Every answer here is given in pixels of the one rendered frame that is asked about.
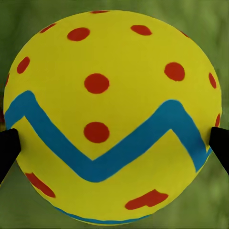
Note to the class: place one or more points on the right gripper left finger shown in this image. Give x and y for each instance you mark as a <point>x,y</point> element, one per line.
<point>9,150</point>

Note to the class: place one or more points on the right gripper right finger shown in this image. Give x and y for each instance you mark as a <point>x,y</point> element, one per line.
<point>219,142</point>

